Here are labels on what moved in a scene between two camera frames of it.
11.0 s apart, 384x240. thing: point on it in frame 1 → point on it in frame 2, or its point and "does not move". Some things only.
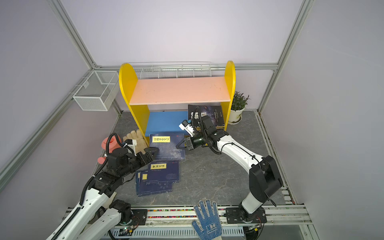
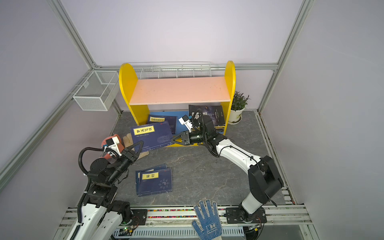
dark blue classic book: x=166 y=144 → x=171 y=119
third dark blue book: x=143 y=189 does not move
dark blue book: x=163 y=171 → x=152 y=135
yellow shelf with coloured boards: x=139 y=93 does not move
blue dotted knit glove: x=210 y=227 does not move
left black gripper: x=149 y=158 → x=127 y=153
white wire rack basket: x=172 y=69 does not move
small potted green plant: x=238 y=105 does not move
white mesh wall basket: x=99 y=92 does not move
